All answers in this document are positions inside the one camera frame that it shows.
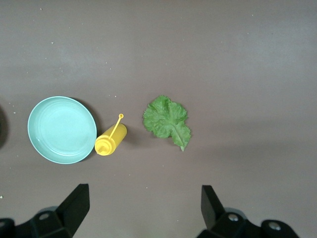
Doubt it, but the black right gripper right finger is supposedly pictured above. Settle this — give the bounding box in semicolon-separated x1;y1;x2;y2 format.
195;184;302;238

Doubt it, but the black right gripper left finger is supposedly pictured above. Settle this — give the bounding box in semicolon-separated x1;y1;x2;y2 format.
0;183;90;238

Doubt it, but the green lettuce leaf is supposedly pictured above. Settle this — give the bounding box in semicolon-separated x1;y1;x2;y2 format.
143;95;192;152

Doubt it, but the mint green plate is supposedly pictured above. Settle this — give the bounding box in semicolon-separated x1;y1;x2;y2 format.
27;96;98;165

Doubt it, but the yellow mustard squeeze bottle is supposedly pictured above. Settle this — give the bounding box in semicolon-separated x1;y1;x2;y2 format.
94;113;128;156

